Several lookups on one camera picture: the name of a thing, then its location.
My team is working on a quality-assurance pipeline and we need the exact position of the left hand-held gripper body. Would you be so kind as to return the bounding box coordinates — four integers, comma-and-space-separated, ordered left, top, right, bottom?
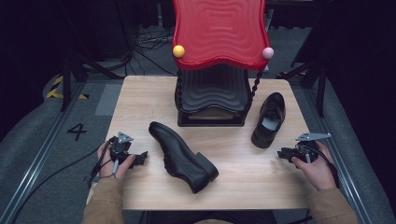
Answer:
107, 131, 134, 163

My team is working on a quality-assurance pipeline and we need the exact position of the person's right hand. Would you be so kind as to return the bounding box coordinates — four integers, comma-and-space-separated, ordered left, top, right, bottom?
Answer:
290, 141, 339, 192

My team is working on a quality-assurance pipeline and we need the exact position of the black leather shoe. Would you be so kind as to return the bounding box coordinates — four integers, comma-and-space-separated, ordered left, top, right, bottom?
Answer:
250, 91, 287, 149
148, 120, 219, 195

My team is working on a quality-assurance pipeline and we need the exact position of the aluminium floor rail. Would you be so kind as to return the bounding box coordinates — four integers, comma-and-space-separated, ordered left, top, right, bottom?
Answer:
303, 87, 376, 224
0, 81, 89, 224

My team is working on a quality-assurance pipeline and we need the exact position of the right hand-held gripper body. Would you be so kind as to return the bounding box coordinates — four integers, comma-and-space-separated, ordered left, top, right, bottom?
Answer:
290, 133, 332, 164

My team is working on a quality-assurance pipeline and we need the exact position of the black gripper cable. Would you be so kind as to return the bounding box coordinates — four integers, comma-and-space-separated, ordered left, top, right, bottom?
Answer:
306, 145, 341, 189
8, 139, 114, 224

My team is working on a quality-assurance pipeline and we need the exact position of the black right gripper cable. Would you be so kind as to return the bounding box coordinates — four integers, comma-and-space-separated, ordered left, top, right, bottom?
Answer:
306, 145, 341, 189

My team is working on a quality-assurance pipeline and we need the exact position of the yellow and black floor tape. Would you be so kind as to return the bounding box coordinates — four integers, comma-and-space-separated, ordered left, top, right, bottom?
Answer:
45, 76, 90, 101

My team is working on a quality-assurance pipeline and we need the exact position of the person's left hand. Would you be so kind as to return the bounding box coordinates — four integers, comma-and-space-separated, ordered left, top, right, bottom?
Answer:
96, 142, 137, 181

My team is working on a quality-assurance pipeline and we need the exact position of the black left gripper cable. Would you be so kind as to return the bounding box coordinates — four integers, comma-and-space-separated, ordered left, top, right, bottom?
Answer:
8, 139, 114, 224

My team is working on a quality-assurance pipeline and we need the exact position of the red and black shoe rack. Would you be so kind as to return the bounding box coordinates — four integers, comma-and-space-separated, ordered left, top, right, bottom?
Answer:
171, 0, 276, 128

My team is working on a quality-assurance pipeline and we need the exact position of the thin grey cable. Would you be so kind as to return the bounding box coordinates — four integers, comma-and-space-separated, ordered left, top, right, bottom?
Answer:
98, 158, 121, 180

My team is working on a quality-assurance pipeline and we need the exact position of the bundle of floor cables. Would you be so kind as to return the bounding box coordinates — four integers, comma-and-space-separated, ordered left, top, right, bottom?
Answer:
125, 26, 177, 77

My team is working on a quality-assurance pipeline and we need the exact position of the black metal stand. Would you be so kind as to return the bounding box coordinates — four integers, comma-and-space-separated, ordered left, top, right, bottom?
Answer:
278, 59, 329, 119
59, 50, 126, 113

